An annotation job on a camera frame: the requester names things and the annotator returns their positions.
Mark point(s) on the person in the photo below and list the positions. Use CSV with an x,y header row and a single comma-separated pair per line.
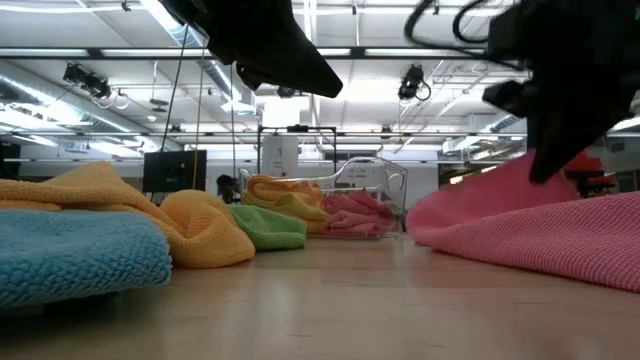
x,y
228,186

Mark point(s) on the clear plastic bin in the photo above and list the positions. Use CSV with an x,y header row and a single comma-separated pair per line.
x,y
395,175

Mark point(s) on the yellow microfiber towel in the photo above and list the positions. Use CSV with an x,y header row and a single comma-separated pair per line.
x,y
295,205

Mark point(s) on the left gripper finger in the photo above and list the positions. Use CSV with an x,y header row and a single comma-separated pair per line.
x,y
280,50
248,77

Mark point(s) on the blue microfiber towel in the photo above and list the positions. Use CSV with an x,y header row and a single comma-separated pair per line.
x,y
75,255

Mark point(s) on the grey ceiling duct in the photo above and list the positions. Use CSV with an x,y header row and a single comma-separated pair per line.
x,y
75,107

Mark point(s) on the dark background equipment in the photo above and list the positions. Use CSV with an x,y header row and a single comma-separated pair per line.
x,y
7,160

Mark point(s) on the shelf rack with orange bins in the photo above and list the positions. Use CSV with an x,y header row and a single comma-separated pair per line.
x,y
595,170

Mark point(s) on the black monitor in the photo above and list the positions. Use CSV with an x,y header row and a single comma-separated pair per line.
x,y
175,171

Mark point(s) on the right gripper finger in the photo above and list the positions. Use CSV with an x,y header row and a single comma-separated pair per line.
x,y
565,145

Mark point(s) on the green microfiber towel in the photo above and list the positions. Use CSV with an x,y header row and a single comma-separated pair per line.
x,y
270,227

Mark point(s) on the pink microfiber towel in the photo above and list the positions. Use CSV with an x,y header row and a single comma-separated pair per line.
x,y
357,215
525,235

